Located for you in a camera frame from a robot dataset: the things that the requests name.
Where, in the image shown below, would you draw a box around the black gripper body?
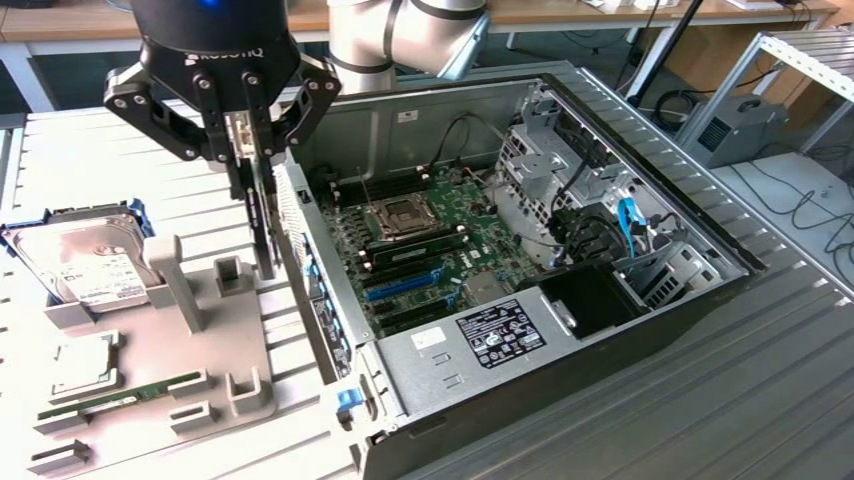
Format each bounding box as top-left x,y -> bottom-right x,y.
128,0 -> 303,84

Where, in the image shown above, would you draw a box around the black graphics card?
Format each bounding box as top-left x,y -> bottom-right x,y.
223,112 -> 283,281

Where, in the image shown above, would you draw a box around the hard disk drive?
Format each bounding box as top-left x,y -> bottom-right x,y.
0,197 -> 159,306

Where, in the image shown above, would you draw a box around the wooden desk with box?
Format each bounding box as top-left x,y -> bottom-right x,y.
0,0 -> 335,114

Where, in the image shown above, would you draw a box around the CPU socket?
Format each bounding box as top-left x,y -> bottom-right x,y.
363,193 -> 446,244

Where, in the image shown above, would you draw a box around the silver hard disk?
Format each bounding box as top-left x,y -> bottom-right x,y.
3,212 -> 152,314

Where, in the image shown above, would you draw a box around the installed black RAM stick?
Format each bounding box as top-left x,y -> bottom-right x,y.
368,234 -> 468,269

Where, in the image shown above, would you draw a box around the green motherboard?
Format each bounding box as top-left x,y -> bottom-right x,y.
319,167 -> 535,339

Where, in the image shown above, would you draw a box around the silver drive cage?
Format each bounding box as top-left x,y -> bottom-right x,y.
496,94 -> 668,274

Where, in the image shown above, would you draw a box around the blue expansion slot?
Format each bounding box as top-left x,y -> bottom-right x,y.
364,272 -> 442,301

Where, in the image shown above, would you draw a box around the silver chipset heatsink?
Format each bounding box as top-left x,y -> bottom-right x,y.
463,272 -> 515,306

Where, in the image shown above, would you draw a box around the grey parts rack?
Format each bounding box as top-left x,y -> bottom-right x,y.
25,234 -> 279,476

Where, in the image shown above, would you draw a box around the silver CPU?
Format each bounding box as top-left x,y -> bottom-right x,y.
51,342 -> 113,396

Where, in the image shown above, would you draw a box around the green RAM stick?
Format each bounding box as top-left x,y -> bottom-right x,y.
36,369 -> 201,421

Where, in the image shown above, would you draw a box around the black slanted pole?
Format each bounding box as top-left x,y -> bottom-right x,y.
623,0 -> 706,109

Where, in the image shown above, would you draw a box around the grey power supply unit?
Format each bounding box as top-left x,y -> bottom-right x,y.
372,287 -> 586,421

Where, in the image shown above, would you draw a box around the grey control box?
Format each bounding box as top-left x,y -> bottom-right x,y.
679,94 -> 793,169

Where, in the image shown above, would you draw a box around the silver disk bay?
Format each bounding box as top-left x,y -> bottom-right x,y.
612,242 -> 726,311

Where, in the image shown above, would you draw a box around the open black PC case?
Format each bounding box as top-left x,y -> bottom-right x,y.
265,72 -> 767,480

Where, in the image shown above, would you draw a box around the black curved wire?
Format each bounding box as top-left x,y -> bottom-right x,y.
430,115 -> 499,171

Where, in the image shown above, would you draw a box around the black wire bundle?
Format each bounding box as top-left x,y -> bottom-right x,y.
552,207 -> 632,266

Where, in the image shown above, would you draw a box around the blue wire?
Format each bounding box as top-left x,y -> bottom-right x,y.
616,197 -> 646,261

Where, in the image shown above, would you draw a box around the coiled black cable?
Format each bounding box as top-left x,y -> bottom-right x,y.
652,88 -> 700,126

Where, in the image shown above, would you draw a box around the aluminium frame rack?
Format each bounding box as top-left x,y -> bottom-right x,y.
676,29 -> 854,166

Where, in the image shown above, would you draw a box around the black cables on table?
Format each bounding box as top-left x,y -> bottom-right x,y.
726,159 -> 854,256

